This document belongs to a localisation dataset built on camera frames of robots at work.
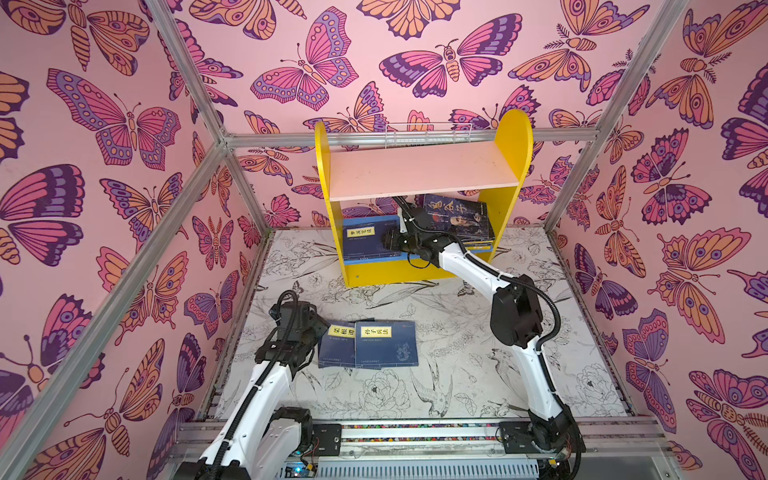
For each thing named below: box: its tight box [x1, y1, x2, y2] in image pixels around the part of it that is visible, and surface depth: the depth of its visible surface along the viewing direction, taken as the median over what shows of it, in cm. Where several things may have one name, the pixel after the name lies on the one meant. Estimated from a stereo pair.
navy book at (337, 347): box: [318, 320, 356, 369], surface depth 87 cm
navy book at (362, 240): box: [343, 220, 401, 261], surface depth 99 cm
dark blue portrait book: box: [423, 194, 496, 242], surface depth 96 cm
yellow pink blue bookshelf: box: [314, 110, 534, 287], surface depth 81 cm
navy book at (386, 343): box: [355, 320, 419, 368], surface depth 89 cm
